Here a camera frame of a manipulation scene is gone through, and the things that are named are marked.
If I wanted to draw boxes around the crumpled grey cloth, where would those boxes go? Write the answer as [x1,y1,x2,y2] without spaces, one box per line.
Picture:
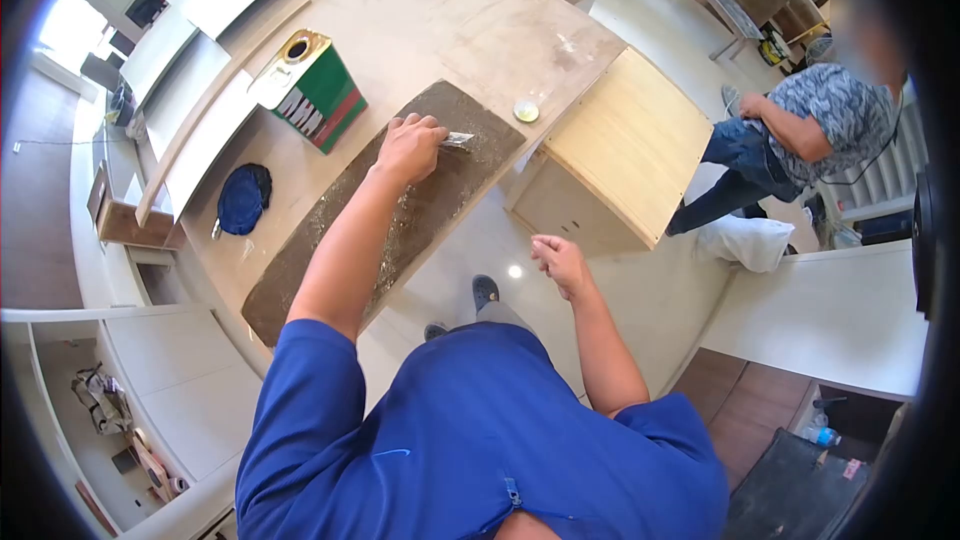
[70,363,135,437]

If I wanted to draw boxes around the person's body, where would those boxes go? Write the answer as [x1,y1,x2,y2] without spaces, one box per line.
[235,318,730,540]

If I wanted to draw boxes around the person's right hand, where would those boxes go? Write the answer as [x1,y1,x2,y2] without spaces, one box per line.
[530,233,596,303]

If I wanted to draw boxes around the person's left hand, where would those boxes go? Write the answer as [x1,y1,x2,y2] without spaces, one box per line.
[372,113,450,186]

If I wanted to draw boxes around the light wooden cabinet box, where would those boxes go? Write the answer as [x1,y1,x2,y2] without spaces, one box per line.
[503,46,714,257]

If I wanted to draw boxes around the white open cabinet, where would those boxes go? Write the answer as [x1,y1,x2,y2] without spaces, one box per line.
[0,303,265,540]

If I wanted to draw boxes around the green metal glue can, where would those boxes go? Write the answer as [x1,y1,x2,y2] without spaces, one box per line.
[247,29,369,156]

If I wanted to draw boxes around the white panel table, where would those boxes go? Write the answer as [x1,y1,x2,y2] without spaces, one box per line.
[699,239,932,403]

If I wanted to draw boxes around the white sack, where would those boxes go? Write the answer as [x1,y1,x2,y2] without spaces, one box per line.
[693,213,797,274]

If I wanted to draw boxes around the clear water bottle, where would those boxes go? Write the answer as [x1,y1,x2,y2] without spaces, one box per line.
[800,423,843,449]

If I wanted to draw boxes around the black mat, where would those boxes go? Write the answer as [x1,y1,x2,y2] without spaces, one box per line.
[723,427,873,540]

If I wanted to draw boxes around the brown glue-coated board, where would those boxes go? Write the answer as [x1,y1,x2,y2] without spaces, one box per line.
[241,79,528,348]

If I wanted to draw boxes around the person's legs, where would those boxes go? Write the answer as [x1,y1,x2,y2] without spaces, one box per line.
[423,274,538,343]

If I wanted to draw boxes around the person's left fingers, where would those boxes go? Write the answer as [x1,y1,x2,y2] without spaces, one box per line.
[387,113,450,159]

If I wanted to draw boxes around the person's right fingers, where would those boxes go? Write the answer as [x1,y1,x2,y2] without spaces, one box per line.
[530,233,573,273]

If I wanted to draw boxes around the blue cap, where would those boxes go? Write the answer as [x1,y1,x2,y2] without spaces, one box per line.
[211,162,273,240]

